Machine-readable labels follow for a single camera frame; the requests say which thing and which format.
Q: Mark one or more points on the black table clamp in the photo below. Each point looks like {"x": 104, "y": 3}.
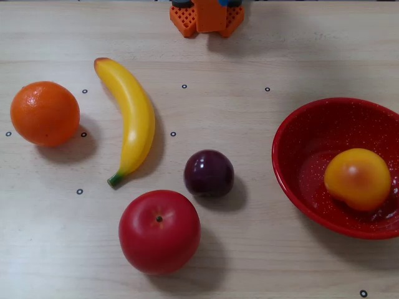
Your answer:
{"x": 235, "y": 2}
{"x": 181, "y": 3}

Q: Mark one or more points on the yellow orange peach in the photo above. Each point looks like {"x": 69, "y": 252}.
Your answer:
{"x": 358, "y": 179}

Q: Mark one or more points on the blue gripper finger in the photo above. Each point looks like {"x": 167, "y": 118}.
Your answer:
{"x": 224, "y": 2}

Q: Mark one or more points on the dark purple plum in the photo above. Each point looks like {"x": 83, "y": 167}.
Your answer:
{"x": 209, "y": 172}

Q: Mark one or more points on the orange fruit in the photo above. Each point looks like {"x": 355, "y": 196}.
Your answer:
{"x": 45, "y": 113}

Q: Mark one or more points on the red speckled bowl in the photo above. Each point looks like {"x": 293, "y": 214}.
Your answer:
{"x": 299, "y": 130}

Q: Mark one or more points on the orange robot base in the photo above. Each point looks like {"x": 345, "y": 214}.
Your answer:
{"x": 184, "y": 18}

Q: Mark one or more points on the yellow banana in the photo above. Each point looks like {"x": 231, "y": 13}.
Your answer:
{"x": 137, "y": 124}

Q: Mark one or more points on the red apple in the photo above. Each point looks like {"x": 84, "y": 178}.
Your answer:
{"x": 159, "y": 236}

